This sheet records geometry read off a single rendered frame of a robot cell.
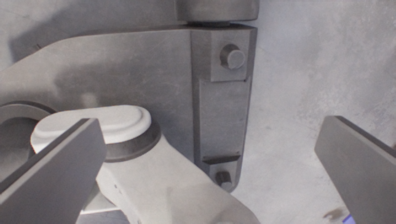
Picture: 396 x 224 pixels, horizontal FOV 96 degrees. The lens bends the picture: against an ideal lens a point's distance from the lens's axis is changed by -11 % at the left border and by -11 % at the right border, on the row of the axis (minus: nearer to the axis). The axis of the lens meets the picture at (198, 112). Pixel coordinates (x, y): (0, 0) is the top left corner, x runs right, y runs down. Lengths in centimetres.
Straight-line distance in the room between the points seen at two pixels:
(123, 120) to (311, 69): 69
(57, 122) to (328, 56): 85
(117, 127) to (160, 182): 12
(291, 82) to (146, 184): 65
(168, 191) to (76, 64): 33
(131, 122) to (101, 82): 16
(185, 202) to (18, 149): 31
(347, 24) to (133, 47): 74
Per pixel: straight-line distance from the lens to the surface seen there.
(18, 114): 57
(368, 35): 100
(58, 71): 50
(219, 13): 43
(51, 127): 40
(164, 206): 28
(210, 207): 24
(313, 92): 90
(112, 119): 37
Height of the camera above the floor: 61
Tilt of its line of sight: 60 degrees down
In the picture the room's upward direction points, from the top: 158 degrees clockwise
